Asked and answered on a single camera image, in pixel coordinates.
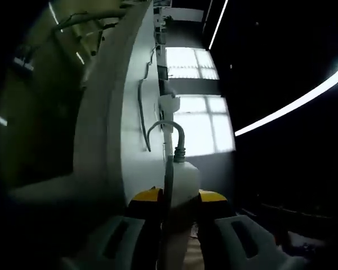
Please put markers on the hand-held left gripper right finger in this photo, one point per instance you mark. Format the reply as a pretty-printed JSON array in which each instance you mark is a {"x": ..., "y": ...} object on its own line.
[{"x": 242, "y": 242}]

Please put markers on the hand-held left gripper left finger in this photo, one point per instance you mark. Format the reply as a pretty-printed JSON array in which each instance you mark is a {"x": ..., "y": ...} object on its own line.
[{"x": 107, "y": 242}]

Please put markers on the white power strip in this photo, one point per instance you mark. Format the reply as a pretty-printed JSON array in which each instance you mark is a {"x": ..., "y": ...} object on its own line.
[{"x": 186, "y": 180}]

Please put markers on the long ceiling light strip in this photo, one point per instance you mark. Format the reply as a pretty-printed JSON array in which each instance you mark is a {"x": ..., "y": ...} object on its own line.
[
  {"x": 293, "y": 104},
  {"x": 218, "y": 25}
]

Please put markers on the large office window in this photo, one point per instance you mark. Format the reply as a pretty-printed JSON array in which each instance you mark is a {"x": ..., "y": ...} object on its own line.
[
  {"x": 191, "y": 63},
  {"x": 205, "y": 126}
]

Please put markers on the white printer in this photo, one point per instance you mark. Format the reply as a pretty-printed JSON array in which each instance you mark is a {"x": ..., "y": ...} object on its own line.
[{"x": 169, "y": 103}]

